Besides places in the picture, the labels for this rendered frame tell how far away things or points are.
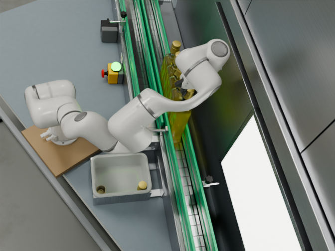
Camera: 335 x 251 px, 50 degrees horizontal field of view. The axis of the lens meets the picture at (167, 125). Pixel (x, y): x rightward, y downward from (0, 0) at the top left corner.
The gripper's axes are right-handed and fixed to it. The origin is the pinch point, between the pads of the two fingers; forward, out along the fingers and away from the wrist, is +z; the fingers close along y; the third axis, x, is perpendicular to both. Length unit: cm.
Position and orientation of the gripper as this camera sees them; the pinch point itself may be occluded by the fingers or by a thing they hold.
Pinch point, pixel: (189, 89)
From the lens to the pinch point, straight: 126.7
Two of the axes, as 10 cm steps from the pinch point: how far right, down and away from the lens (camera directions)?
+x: 1.2, 9.5, -2.8
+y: -9.7, 0.5, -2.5
